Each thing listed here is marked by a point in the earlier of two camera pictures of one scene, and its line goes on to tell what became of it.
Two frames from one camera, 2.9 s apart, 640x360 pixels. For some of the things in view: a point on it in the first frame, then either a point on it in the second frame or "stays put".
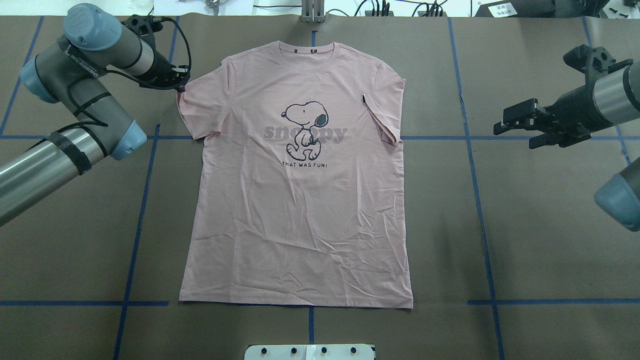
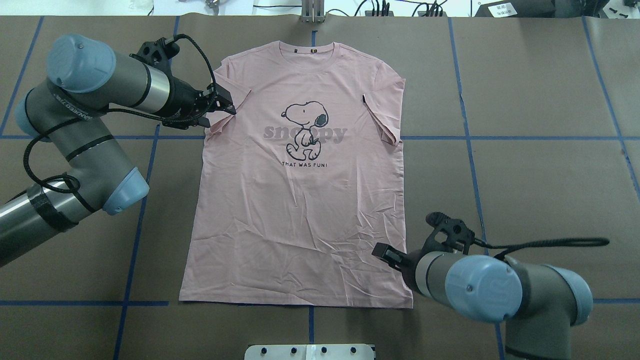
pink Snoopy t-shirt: (299, 197) stays put
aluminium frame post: (312, 11) stays put
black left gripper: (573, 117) to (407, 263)
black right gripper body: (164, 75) to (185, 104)
